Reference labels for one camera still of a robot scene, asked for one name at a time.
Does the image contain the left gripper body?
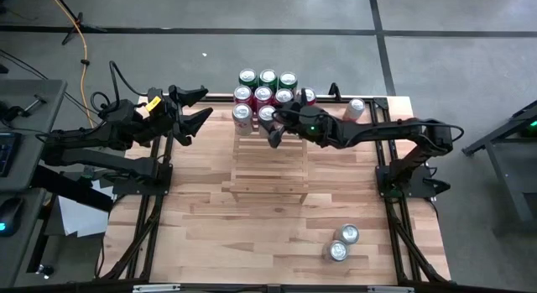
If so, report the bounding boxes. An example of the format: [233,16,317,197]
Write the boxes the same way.
[144,87,192,147]

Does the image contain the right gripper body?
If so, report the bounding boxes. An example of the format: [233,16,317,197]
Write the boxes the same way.
[268,87,339,149]

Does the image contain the red Coca-Cola can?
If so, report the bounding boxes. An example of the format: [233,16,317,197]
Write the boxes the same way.
[232,85,254,107]
[253,86,274,109]
[298,86,318,107]
[274,87,295,109]

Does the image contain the silver Diet Coke can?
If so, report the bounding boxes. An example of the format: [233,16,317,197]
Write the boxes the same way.
[232,102,255,137]
[342,97,367,123]
[322,239,350,263]
[257,104,278,138]
[334,222,361,246]

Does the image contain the green Sprite can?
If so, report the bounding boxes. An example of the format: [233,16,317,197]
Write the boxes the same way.
[278,71,299,92]
[258,68,279,91]
[237,67,259,91]

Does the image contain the wooden slatted shelf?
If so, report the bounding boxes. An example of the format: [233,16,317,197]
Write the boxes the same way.
[221,87,310,203]

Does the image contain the grey desk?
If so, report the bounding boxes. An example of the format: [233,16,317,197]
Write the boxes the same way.
[0,78,68,193]
[0,187,48,288]

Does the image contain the black diagonal beam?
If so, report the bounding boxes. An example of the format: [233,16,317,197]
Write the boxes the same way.
[31,170,115,213]

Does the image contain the black tripod stand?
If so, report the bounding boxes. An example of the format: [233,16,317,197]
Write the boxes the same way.
[49,0,108,45]

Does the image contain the black and silver tool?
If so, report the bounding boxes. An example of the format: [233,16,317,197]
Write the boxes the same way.
[0,94,48,123]

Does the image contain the white paper sheets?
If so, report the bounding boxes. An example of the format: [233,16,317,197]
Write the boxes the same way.
[56,179,117,238]

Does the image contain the black keyboard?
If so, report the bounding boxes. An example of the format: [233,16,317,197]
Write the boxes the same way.
[0,132,22,179]

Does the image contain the black computer mouse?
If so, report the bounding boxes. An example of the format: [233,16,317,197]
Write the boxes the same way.
[0,196,25,238]

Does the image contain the grey metal cart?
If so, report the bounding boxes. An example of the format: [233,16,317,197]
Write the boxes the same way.
[461,98,537,235]

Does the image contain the yellow cable tag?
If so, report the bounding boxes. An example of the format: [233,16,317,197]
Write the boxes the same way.
[144,95,164,114]

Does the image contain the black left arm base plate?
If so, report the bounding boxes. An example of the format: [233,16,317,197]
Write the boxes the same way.
[112,161,174,196]

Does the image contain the yellow extension cable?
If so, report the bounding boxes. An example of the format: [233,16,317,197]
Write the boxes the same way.
[45,0,94,128]

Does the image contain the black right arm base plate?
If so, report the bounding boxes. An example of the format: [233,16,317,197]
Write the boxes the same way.
[375,165,452,200]

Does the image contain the black floor cable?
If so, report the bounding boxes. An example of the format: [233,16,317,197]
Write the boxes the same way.
[0,48,106,118]

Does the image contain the silver edge bracket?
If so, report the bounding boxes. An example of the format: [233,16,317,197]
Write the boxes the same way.
[367,285,414,293]
[132,284,181,293]

